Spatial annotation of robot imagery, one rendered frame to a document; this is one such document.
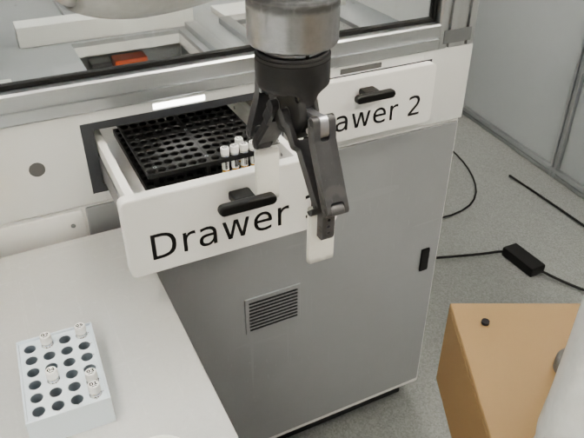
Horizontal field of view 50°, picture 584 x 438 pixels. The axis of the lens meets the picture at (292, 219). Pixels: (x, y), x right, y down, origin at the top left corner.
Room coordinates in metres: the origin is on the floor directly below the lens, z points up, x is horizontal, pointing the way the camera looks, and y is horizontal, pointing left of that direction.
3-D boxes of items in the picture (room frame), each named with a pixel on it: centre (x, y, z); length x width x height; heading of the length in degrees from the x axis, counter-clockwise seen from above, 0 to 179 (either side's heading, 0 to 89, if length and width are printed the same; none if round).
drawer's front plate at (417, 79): (1.00, -0.12, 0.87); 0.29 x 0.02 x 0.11; 116
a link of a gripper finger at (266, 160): (0.66, 0.03, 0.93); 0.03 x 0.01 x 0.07; 116
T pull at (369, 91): (0.98, -0.13, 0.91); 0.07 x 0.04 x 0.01; 116
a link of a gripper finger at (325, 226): (0.52, -0.04, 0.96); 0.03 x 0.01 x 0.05; 26
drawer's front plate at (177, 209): (0.68, 0.07, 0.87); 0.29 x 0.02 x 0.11; 116
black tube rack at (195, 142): (0.86, 0.16, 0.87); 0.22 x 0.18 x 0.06; 26
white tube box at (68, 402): (0.48, 0.25, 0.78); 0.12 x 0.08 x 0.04; 24
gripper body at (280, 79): (0.60, 0.00, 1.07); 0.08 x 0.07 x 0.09; 26
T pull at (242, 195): (0.65, 0.06, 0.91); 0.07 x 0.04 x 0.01; 116
